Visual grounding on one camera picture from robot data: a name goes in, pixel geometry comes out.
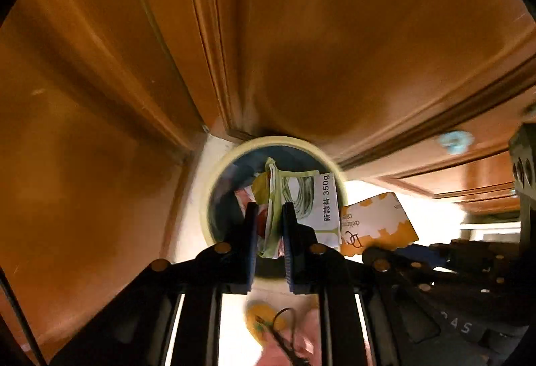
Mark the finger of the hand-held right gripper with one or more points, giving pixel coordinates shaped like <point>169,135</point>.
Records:
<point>469,255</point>
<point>398,271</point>

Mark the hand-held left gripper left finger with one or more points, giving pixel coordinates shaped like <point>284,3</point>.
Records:
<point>251,232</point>

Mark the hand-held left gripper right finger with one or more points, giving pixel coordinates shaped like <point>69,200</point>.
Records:
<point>289,240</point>

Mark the green and white packet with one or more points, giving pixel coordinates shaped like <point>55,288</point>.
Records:
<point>310,198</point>

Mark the clear bottle with yellow label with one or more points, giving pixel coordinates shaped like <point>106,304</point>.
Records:
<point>377,223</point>

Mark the round waste bin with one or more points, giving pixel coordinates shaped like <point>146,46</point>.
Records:
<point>232,177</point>

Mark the yellow slipper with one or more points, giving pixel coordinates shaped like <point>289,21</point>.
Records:
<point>257,315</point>

